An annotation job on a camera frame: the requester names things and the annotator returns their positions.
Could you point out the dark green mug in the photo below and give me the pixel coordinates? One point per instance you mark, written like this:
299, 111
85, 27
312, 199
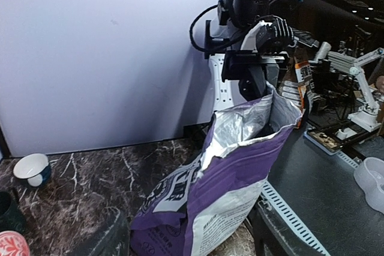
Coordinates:
12, 218

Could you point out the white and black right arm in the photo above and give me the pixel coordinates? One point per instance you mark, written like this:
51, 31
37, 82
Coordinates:
219, 29

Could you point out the clear plastic container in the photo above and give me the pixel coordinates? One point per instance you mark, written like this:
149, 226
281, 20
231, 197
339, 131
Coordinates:
369, 177

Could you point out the blue and white bowl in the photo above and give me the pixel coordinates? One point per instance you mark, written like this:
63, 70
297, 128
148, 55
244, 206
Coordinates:
33, 171

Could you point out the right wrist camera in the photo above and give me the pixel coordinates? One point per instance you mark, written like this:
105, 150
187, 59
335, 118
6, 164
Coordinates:
270, 35

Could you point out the purple pet food bag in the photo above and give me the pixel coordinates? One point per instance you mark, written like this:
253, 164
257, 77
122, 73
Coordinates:
199, 205

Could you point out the red patterned white bowl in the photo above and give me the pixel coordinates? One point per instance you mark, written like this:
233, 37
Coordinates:
13, 244

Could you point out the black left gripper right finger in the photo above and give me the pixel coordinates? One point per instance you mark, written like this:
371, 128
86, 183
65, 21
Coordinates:
271, 234

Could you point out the brown paper bag background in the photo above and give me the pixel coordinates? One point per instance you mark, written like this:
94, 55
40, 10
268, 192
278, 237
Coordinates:
297, 84

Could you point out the white slotted cable duct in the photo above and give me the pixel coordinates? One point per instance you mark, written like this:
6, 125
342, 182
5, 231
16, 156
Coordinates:
300, 230

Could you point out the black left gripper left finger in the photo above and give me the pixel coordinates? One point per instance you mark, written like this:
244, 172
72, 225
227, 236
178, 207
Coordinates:
112, 237

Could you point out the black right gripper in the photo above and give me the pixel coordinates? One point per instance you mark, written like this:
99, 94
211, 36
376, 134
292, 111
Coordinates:
253, 71

